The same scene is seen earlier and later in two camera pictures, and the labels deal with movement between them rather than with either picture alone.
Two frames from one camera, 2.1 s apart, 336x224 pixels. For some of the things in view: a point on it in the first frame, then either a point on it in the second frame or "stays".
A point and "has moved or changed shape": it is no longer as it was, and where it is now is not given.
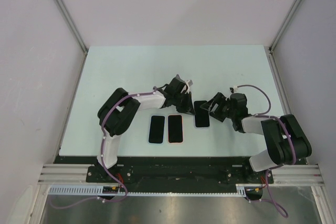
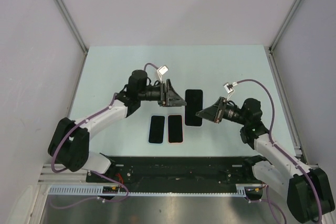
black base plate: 177,172 stays
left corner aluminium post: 64,10 stays
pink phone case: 175,129 stays
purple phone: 175,129 stays
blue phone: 156,132 stays
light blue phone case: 156,129 stays
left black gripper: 188,108 -> 167,96
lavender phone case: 201,117 has moved or changed shape
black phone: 201,115 has moved or changed shape
